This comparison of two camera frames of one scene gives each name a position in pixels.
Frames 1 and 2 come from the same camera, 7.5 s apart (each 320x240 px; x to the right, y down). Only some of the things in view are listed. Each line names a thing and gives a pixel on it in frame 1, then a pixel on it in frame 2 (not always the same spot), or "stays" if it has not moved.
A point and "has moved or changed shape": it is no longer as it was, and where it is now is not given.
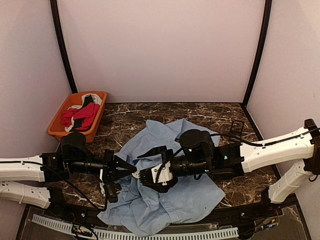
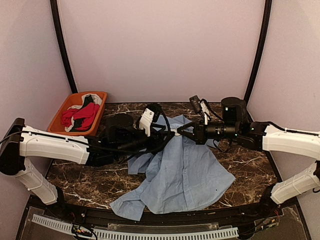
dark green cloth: x=88 y=100 stays
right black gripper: x=160 y=150 → x=199 y=133
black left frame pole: x=54 y=5 stays
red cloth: x=87 y=113 stays
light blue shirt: x=149 y=211 has moved or changed shape
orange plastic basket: x=57 y=129 stays
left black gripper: x=117 y=162 → x=157 y=141
